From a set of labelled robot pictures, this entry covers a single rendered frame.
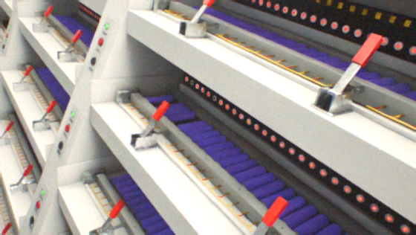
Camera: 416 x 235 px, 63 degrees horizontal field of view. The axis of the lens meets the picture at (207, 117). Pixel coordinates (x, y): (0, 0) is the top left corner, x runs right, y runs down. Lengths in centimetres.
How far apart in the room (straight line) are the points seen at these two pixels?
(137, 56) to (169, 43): 18
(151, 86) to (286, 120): 44
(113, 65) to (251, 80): 37
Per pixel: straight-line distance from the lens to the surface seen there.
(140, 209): 73
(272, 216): 41
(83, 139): 76
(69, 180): 81
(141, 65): 74
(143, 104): 68
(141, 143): 58
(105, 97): 73
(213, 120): 66
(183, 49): 53
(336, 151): 36
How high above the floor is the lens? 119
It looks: 13 degrees down
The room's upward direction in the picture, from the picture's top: 26 degrees clockwise
